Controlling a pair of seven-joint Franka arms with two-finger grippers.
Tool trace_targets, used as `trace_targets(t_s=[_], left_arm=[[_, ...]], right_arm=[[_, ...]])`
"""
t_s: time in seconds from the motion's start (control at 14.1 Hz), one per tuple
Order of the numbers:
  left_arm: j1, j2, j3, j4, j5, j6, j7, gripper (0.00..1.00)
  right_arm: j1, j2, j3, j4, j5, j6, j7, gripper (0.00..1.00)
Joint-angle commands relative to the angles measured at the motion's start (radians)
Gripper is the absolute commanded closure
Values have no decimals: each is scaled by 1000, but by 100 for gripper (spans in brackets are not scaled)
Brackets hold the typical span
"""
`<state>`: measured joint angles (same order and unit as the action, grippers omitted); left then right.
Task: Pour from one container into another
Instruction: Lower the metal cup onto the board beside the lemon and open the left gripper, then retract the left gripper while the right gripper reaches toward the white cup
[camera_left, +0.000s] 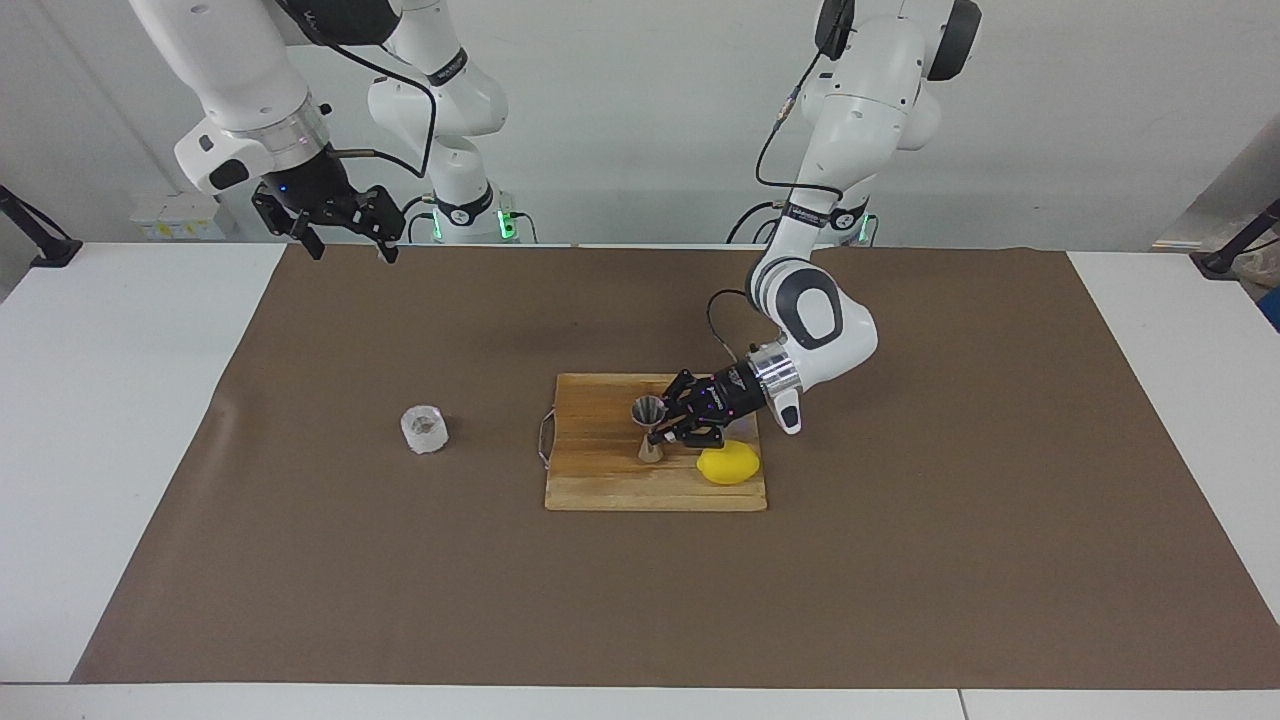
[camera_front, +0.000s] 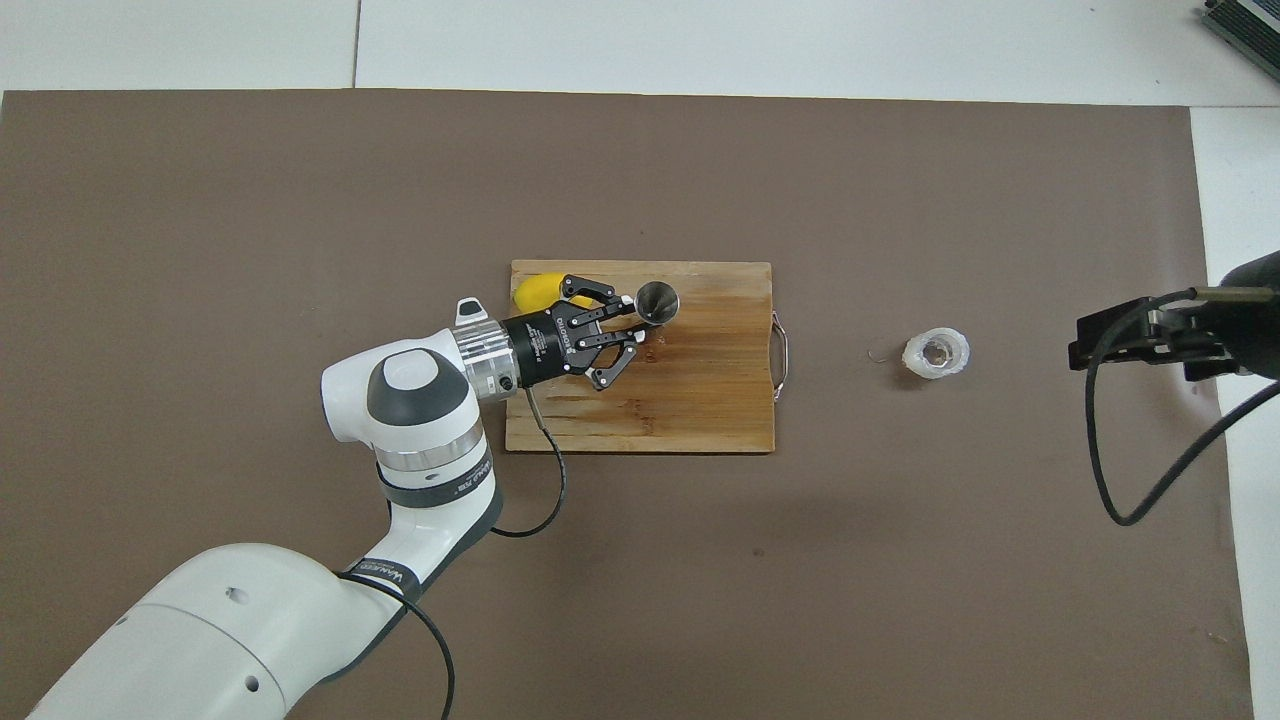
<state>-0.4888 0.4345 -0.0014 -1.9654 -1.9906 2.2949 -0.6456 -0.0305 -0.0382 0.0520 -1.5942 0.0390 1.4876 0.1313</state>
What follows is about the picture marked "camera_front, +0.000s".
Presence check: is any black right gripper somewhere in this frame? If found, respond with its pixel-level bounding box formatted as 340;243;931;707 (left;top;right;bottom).
1068;250;1280;382

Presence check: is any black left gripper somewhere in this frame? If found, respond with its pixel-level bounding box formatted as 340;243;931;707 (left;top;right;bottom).
503;273;642;392

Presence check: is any steel double jigger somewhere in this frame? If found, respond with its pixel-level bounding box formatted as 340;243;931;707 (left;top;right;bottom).
634;281;682;347

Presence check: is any clear glass cup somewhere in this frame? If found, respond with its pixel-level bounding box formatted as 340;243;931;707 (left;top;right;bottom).
901;326;971;381

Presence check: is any yellow lemon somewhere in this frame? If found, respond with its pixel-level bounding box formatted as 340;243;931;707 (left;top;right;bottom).
513;273;597;314

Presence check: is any grey ridged metal device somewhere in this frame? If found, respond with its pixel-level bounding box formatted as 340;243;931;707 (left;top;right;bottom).
1198;0;1280;56

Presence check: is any brown table mat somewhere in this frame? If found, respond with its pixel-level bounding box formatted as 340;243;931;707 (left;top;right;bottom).
0;88;1256;720

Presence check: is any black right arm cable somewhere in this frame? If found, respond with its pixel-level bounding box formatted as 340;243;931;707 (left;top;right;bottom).
1085;285;1280;528

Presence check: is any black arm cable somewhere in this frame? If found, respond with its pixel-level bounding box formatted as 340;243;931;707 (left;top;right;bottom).
1085;285;1280;528
336;383;569;720

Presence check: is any wooden cutting board, metal handle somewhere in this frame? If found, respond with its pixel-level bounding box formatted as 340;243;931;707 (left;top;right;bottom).
504;260;791;456

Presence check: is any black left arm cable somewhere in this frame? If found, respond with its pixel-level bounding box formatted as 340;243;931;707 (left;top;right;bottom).
336;383;569;720

